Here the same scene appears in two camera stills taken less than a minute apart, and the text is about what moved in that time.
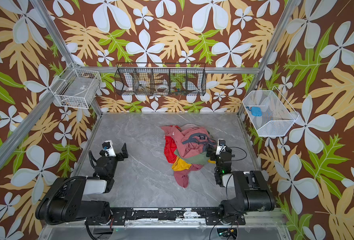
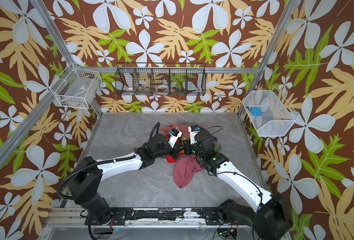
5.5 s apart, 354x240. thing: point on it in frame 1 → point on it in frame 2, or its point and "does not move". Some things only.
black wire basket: (171, 79) does not move
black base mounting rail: (164, 216) does not move
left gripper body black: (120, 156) → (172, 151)
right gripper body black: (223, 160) → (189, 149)
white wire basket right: (277, 116) does not move
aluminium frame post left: (59, 40) does not move
